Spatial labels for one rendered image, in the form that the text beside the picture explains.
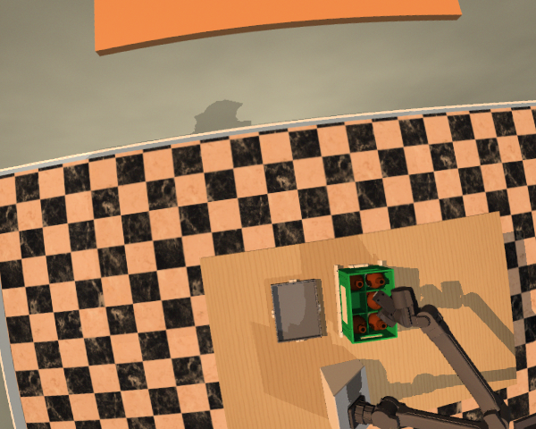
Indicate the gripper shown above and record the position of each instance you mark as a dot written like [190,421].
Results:
[385,319]

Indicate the green plastic crate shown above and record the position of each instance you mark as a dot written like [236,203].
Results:
[356,304]

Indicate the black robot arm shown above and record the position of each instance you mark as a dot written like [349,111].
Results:
[390,414]

